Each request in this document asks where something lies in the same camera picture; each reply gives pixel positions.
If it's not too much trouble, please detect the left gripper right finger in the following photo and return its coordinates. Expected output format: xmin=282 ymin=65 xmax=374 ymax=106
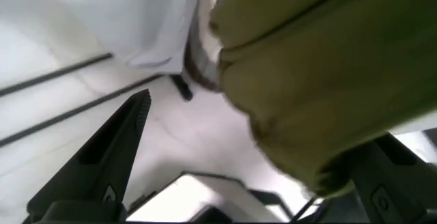
xmin=351 ymin=133 xmax=437 ymax=224

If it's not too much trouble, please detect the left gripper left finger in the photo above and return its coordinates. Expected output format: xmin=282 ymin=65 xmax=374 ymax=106
xmin=27 ymin=89 xmax=152 ymax=214

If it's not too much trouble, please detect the pale grey garment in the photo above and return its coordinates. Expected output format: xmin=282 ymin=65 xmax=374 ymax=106
xmin=32 ymin=0 xmax=202 ymax=75

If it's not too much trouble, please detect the black clothes rack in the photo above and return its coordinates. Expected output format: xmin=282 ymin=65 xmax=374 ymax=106
xmin=0 ymin=52 xmax=195 ymax=149

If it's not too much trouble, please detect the green garment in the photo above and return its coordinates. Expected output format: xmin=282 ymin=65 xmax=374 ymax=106
xmin=208 ymin=0 xmax=437 ymax=199

